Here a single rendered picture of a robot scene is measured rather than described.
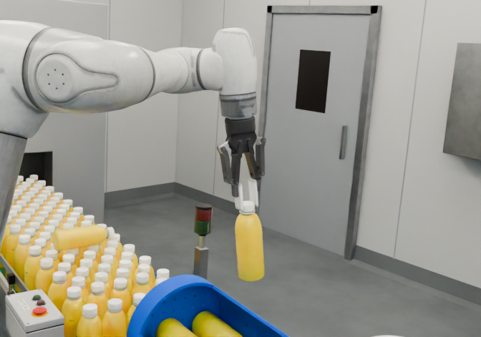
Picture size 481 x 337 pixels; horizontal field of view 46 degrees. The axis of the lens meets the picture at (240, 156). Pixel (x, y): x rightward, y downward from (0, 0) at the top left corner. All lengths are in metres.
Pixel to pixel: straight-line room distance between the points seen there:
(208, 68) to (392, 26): 3.62
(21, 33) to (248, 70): 0.59
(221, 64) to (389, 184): 3.70
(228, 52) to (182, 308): 0.68
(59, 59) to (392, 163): 4.24
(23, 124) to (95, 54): 0.18
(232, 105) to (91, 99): 0.58
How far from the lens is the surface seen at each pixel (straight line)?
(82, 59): 0.82
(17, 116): 0.93
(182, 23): 6.71
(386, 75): 4.89
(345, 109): 5.06
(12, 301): 1.73
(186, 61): 1.37
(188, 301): 1.56
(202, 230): 2.04
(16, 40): 0.91
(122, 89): 0.86
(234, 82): 1.34
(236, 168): 1.40
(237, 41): 1.34
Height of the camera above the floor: 1.83
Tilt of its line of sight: 11 degrees down
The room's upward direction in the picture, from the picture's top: 4 degrees clockwise
